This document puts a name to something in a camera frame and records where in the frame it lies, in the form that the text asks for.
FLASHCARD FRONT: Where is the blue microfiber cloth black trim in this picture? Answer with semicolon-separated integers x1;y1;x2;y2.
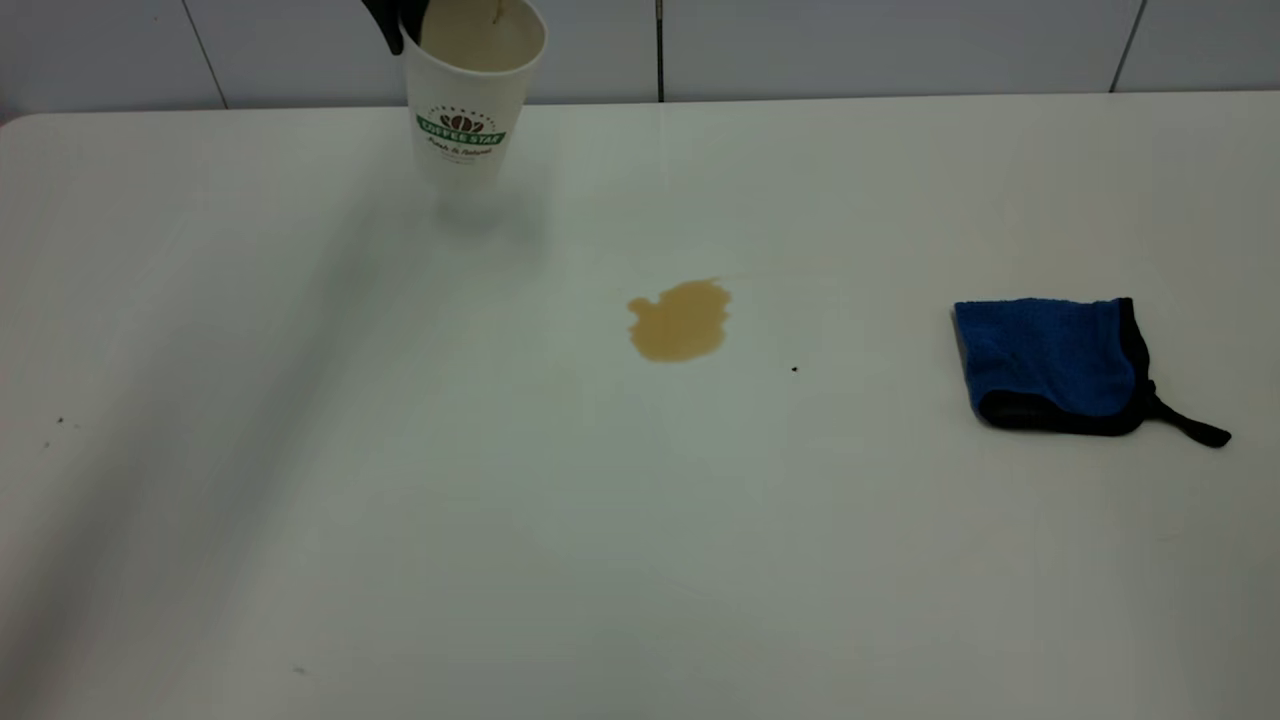
951;297;1232;449

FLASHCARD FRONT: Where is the brown coffee spill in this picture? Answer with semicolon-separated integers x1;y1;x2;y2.
627;279;733;363

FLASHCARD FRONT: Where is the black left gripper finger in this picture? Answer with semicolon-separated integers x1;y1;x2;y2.
362;0;431;56

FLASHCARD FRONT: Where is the white paper coffee cup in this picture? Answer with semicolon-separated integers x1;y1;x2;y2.
402;0;548;191

